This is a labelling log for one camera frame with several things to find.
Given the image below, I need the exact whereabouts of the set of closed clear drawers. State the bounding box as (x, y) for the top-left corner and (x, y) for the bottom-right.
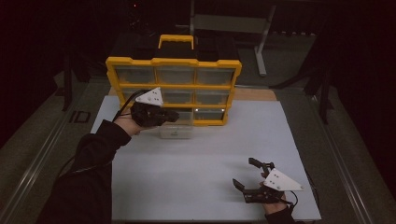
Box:
(115, 66), (236, 121)

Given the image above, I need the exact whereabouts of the yellow black drawer cabinet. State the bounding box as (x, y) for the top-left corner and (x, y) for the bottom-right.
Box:
(105, 33), (243, 127)

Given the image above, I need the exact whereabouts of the person's left hand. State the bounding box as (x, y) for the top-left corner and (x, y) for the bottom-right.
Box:
(113, 115), (157, 137)

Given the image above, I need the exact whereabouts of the aluminium rail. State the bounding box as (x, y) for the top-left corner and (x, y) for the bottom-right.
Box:
(309, 94), (396, 224)
(0, 101), (82, 224)

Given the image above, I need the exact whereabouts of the clear plastic drawer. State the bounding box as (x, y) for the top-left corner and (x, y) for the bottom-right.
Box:
(158, 107), (194, 140)

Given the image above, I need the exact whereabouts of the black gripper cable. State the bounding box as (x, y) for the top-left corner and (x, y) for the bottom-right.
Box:
(286, 169), (321, 217)
(56, 89), (152, 180)

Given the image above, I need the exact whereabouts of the black stand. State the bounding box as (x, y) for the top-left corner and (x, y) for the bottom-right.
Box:
(270, 46), (335, 126)

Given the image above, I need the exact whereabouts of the grey metal stand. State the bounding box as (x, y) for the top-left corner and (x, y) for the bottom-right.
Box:
(176, 0), (278, 77)

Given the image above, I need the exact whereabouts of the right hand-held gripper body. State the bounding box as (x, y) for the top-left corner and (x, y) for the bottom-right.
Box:
(242, 161), (305, 205)

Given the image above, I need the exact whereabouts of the white table mat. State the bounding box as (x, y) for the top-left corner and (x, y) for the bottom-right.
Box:
(90, 94), (322, 222)

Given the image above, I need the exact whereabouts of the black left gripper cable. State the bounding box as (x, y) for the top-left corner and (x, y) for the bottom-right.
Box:
(56, 89), (152, 180)

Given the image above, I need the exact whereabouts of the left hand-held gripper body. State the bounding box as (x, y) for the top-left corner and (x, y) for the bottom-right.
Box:
(129, 86), (172, 128)

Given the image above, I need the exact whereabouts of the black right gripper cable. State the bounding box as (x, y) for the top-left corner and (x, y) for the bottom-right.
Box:
(286, 169), (321, 217)

